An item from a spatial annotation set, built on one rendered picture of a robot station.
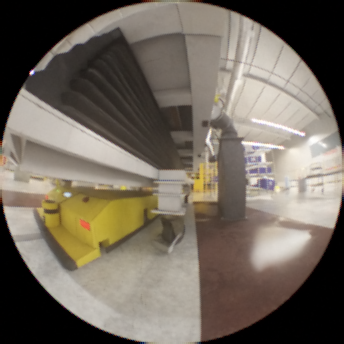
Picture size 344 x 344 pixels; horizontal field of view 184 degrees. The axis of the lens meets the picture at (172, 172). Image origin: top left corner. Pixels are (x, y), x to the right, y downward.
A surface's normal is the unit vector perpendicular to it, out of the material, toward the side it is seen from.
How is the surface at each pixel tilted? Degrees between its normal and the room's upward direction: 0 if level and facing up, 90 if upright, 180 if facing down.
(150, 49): 180
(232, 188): 90
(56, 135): 90
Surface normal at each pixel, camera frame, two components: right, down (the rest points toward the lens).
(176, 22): -0.04, 0.99
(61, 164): 0.98, 0.00
